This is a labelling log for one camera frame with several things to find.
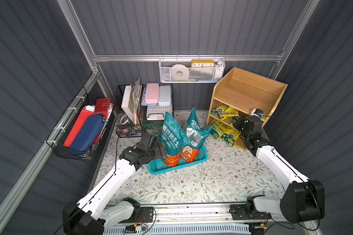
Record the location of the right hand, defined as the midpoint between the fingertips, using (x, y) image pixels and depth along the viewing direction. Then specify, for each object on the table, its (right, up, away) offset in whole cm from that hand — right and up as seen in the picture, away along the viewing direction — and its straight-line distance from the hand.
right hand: (242, 121), depth 84 cm
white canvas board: (-68, +11, +6) cm, 70 cm away
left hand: (-49, -16, -6) cm, 51 cm away
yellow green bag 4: (-2, -10, +15) cm, 19 cm away
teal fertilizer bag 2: (-38, -9, -5) cm, 40 cm away
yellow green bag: (-8, +6, +8) cm, 13 cm away
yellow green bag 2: (-4, +1, +2) cm, 5 cm away
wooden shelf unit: (-1, +17, +4) cm, 17 cm away
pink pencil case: (-55, +19, +13) cm, 59 cm away
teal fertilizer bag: (-27, -8, -2) cm, 28 cm away
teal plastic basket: (-49, -28, +8) cm, 57 cm away
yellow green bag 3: (-8, -5, +21) cm, 23 cm away
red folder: (-87, -4, -12) cm, 88 cm away
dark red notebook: (-79, +8, -5) cm, 79 cm away
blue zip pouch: (-80, -6, -15) cm, 82 cm away
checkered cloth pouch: (-50, +6, +8) cm, 51 cm away
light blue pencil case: (-46, +18, +15) cm, 52 cm away
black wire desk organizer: (-61, +9, +11) cm, 63 cm away
